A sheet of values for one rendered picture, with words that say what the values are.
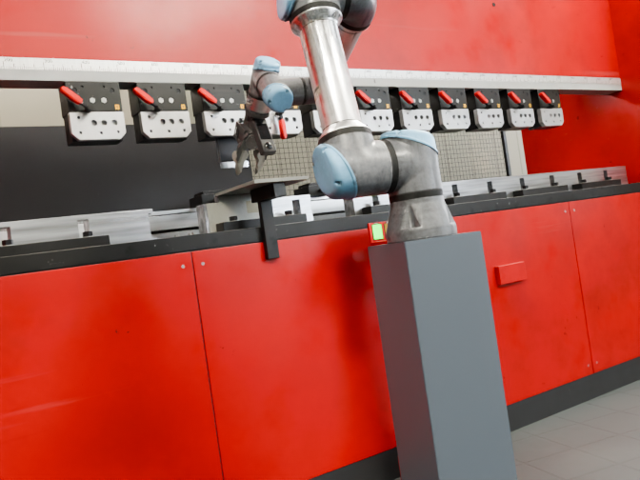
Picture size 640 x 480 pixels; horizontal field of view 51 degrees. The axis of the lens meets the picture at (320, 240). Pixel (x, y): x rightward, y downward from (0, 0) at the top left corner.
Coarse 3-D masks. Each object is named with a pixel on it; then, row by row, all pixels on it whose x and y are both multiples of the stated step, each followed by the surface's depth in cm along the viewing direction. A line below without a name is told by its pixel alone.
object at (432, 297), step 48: (432, 240) 134; (480, 240) 138; (384, 288) 143; (432, 288) 133; (480, 288) 137; (384, 336) 146; (432, 336) 133; (480, 336) 136; (432, 384) 132; (480, 384) 136; (432, 432) 131; (480, 432) 135
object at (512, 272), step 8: (512, 264) 255; (520, 264) 258; (496, 272) 252; (504, 272) 252; (512, 272) 255; (520, 272) 257; (496, 280) 252; (504, 280) 252; (512, 280) 255; (520, 280) 257
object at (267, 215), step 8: (272, 184) 191; (280, 184) 192; (256, 192) 199; (264, 192) 195; (272, 192) 191; (280, 192) 192; (256, 200) 200; (264, 200) 198; (264, 208) 198; (264, 216) 198; (272, 216) 200; (264, 224) 198; (272, 224) 200; (264, 232) 198; (272, 232) 199; (264, 240) 199; (272, 240) 199; (264, 248) 199; (272, 248) 199; (272, 256) 199
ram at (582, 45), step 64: (0, 0) 176; (64, 0) 185; (128, 0) 195; (192, 0) 206; (256, 0) 219; (384, 0) 249; (448, 0) 267; (512, 0) 289; (576, 0) 315; (384, 64) 246; (448, 64) 264; (512, 64) 286; (576, 64) 310
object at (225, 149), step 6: (222, 138) 211; (228, 138) 212; (234, 138) 213; (216, 144) 211; (222, 144) 211; (228, 144) 212; (234, 144) 213; (222, 150) 210; (228, 150) 211; (234, 150) 213; (222, 156) 210; (228, 156) 211; (222, 162) 211; (228, 162) 212; (246, 162) 216; (222, 168) 211
